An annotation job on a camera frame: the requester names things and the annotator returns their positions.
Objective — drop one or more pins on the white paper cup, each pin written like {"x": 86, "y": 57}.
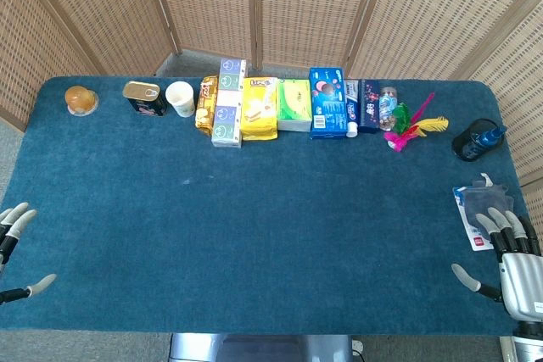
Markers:
{"x": 181, "y": 98}

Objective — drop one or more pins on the dark blue slim box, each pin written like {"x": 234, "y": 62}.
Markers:
{"x": 369, "y": 105}

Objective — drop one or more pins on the golden biscuit packet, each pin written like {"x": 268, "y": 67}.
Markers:
{"x": 205, "y": 105}

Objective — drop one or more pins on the green tissue box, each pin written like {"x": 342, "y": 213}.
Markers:
{"x": 295, "y": 105}

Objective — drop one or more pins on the woven rattan folding screen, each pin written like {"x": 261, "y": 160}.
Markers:
{"x": 297, "y": 6}

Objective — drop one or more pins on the white blue toothpaste tube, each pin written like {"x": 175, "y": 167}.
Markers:
{"x": 352, "y": 107}

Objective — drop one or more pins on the yellow wafer snack bag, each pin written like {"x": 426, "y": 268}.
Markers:
{"x": 259, "y": 109}

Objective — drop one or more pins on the blue bottle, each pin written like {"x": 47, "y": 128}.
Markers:
{"x": 490, "y": 136}

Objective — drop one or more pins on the blue cookie box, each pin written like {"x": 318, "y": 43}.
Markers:
{"x": 327, "y": 103}

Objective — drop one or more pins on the black blue round object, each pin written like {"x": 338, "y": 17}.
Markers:
{"x": 468, "y": 141}

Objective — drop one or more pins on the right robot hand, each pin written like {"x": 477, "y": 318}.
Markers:
{"x": 515, "y": 268}

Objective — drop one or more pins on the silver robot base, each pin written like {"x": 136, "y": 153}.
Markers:
{"x": 263, "y": 348}

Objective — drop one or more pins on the blue table cloth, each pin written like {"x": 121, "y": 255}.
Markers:
{"x": 254, "y": 218}

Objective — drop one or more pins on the dark tin can gold lid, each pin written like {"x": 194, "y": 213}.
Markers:
{"x": 145, "y": 99}

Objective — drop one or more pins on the clear candy jar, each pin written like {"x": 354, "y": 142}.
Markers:
{"x": 387, "y": 108}

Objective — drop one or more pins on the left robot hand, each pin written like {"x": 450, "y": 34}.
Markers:
{"x": 17, "y": 220}

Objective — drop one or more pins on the colourful feather shuttlecock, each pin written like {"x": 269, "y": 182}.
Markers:
{"x": 409, "y": 126}

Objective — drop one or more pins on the orange jelly cup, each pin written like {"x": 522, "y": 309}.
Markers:
{"x": 80, "y": 99}

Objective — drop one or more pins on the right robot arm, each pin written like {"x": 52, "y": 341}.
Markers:
{"x": 528, "y": 343}

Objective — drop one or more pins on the white blue plastic pouch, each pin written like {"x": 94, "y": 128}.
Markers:
{"x": 477, "y": 205}

